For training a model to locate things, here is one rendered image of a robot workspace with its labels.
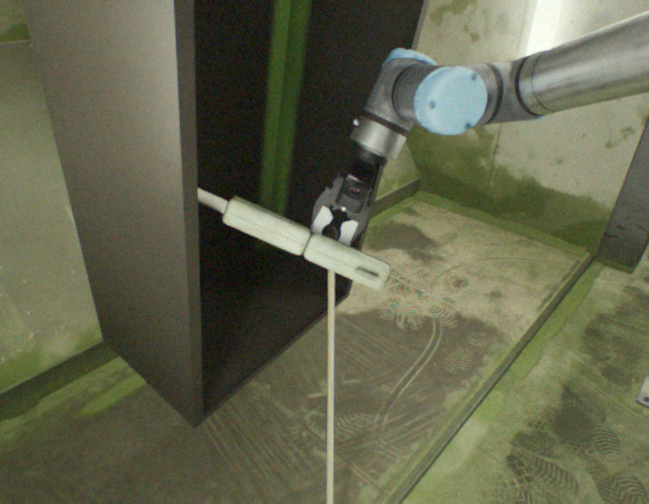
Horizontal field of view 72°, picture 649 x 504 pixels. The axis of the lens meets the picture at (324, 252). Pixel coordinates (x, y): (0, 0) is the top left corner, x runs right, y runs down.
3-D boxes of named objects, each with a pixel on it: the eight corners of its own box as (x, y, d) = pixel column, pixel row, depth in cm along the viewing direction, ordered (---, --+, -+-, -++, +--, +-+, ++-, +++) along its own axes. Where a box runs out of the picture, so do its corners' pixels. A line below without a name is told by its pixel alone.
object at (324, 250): (384, 243, 99) (394, 273, 76) (374, 262, 100) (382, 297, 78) (178, 151, 96) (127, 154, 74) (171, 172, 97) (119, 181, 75)
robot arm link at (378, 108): (411, 44, 69) (383, 42, 77) (374, 120, 72) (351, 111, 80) (455, 72, 73) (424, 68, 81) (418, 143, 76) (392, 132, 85)
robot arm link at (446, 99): (507, 64, 61) (456, 59, 72) (433, 68, 58) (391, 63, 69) (497, 133, 66) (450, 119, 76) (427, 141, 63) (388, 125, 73)
